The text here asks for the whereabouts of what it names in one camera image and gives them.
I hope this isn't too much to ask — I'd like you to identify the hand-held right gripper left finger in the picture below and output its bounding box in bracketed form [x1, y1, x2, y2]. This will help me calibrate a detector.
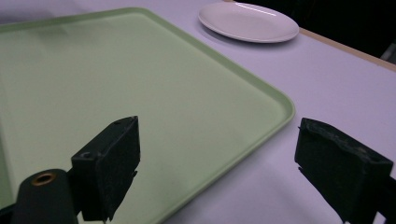
[70, 115, 141, 223]

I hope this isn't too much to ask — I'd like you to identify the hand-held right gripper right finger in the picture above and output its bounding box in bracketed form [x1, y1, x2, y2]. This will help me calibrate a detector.
[294, 117, 396, 224]

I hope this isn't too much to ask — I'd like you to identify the light green plastic tray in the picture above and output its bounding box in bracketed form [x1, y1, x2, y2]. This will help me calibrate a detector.
[0, 7, 296, 224]

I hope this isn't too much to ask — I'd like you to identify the white oval plate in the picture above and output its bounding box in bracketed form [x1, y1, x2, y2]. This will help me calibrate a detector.
[197, 1, 301, 44]

